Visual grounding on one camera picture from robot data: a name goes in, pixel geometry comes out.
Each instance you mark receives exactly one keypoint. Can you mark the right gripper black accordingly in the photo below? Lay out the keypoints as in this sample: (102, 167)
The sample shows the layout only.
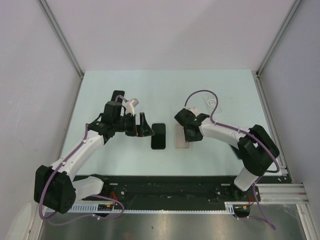
(188, 138)

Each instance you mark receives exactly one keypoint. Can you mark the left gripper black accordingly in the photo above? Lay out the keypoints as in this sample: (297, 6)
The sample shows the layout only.
(144, 130)

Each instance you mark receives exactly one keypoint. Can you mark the beige pink phone case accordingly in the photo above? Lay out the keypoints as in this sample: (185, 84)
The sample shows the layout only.
(179, 138)

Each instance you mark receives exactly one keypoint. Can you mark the teal phone black screen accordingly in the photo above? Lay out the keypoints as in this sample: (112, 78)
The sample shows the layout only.
(236, 152)

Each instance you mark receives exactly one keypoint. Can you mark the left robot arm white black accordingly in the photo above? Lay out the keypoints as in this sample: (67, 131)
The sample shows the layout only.
(55, 186)

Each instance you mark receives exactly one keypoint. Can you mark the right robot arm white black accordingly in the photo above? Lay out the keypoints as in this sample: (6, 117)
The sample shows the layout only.
(253, 146)

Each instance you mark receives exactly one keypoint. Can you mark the clear magsafe phone case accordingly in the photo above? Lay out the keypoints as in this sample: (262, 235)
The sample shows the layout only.
(210, 103)

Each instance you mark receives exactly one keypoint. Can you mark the small black phone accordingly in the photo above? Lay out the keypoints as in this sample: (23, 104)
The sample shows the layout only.
(117, 96)

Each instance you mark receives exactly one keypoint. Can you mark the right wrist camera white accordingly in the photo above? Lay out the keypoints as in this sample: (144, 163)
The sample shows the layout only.
(194, 110)

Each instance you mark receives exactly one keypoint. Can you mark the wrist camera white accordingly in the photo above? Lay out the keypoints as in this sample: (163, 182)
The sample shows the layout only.
(194, 110)
(130, 105)

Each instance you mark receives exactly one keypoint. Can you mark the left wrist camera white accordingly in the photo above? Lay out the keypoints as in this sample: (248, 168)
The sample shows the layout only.
(130, 105)

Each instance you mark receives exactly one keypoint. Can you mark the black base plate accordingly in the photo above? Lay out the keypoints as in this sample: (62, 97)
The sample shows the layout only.
(127, 189)

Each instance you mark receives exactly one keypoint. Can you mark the white slotted cable duct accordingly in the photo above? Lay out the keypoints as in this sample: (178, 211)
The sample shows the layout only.
(167, 206)

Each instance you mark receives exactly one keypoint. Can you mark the left aluminium corner post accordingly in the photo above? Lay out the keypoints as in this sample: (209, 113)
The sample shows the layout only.
(52, 20)

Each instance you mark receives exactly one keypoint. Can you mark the aluminium corner post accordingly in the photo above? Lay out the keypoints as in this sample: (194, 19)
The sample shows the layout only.
(52, 20)
(293, 10)

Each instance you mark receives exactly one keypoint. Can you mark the right aluminium corner post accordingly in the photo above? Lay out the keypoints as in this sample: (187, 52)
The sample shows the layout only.
(293, 10)

